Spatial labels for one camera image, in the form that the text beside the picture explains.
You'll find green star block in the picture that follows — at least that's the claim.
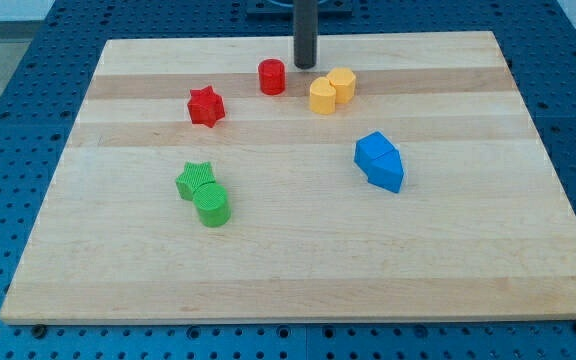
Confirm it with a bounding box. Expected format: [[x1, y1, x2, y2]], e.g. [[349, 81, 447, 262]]
[[175, 162, 215, 201]]

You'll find blue cube block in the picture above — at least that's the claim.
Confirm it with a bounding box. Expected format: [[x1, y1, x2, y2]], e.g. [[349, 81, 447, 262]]
[[354, 132, 399, 176]]

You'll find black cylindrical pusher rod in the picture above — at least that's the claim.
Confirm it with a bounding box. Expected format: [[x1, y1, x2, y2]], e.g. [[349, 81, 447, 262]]
[[293, 0, 318, 69]]

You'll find red star block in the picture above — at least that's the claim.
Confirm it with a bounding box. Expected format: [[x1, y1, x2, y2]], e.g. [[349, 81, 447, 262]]
[[187, 85, 225, 128]]

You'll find green cylinder block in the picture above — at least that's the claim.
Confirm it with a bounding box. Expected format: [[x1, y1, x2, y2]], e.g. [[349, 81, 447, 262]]
[[193, 182, 231, 227]]

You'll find yellow hexagon block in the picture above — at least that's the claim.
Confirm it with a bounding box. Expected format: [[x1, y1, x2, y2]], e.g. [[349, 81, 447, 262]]
[[326, 67, 356, 104]]

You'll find blue pentagon block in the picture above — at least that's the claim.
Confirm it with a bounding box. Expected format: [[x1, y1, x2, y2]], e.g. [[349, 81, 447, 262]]
[[367, 149, 405, 193]]

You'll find red cylinder block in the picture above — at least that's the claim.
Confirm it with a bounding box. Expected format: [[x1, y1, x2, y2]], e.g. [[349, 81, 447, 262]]
[[258, 58, 286, 95]]

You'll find yellow heart block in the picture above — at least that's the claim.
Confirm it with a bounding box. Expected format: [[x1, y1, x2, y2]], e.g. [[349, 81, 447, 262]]
[[309, 77, 336, 115]]

